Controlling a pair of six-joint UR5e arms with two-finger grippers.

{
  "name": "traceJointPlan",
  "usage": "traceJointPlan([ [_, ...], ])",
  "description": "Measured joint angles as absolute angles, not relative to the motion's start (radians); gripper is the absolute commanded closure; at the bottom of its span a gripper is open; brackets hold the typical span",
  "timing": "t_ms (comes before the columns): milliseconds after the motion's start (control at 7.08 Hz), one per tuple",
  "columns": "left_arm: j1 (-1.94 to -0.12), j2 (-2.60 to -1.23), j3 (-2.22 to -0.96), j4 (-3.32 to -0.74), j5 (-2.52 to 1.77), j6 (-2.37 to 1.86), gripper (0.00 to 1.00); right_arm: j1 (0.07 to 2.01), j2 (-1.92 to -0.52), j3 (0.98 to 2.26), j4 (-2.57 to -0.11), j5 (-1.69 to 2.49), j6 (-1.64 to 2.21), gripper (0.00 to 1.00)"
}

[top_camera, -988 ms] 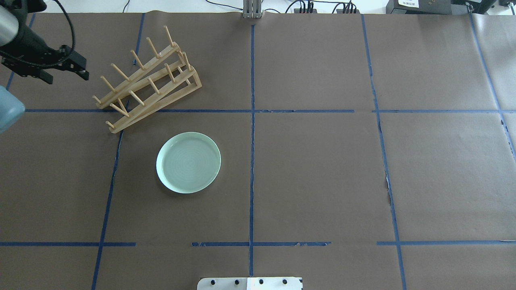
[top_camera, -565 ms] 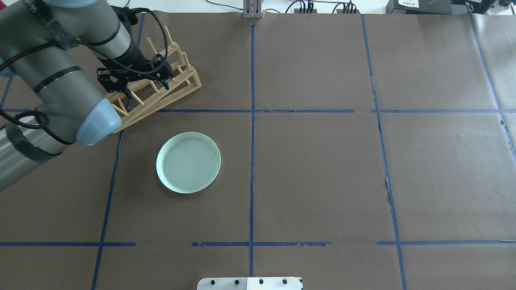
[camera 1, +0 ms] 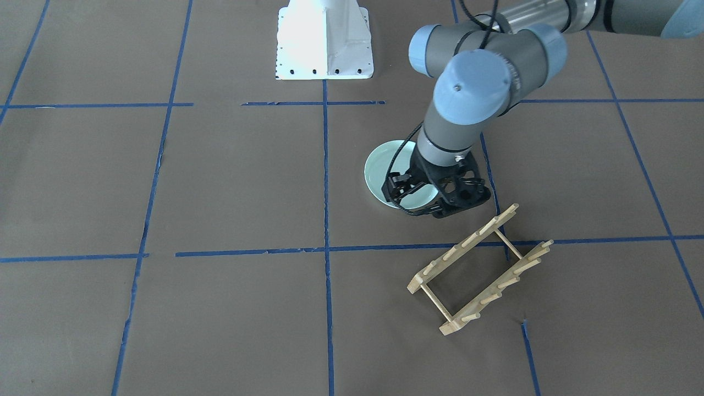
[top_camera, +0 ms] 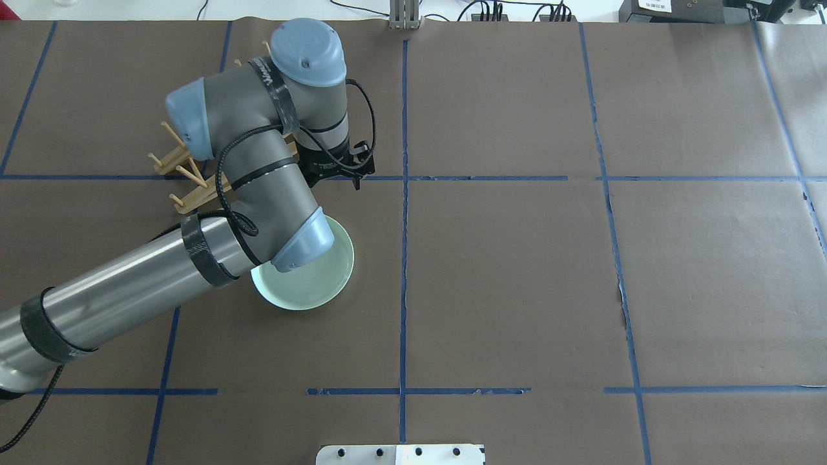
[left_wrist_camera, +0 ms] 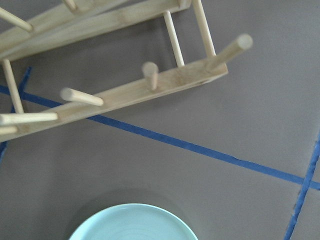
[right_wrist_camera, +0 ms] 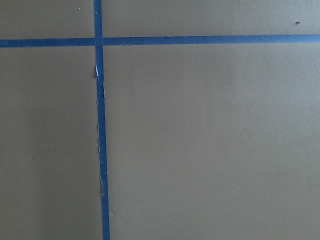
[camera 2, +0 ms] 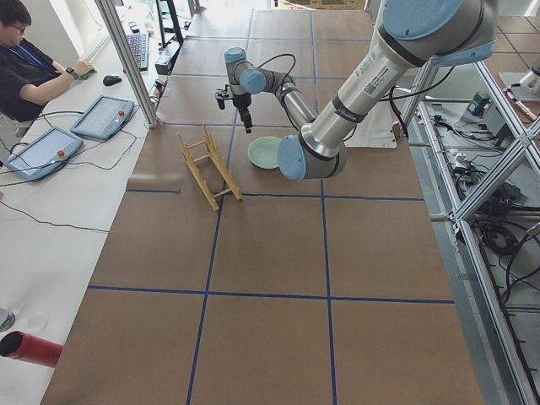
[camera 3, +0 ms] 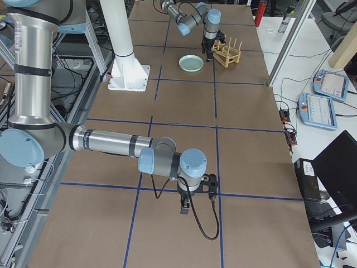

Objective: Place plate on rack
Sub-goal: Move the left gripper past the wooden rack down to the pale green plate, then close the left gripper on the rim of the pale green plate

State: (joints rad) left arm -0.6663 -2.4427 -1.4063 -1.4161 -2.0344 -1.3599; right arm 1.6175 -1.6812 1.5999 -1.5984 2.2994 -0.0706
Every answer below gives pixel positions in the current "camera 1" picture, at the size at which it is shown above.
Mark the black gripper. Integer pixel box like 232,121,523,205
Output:
383,150,438,205

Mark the mint green plate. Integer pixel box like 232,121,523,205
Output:
363,140,435,210

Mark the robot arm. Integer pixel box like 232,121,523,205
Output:
373,1,702,218

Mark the wooden dish rack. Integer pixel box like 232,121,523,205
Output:
407,203,555,336

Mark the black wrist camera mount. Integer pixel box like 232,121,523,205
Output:
424,153,491,218

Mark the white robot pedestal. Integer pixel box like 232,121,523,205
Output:
275,1,375,80

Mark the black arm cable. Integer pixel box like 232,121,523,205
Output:
388,0,501,216

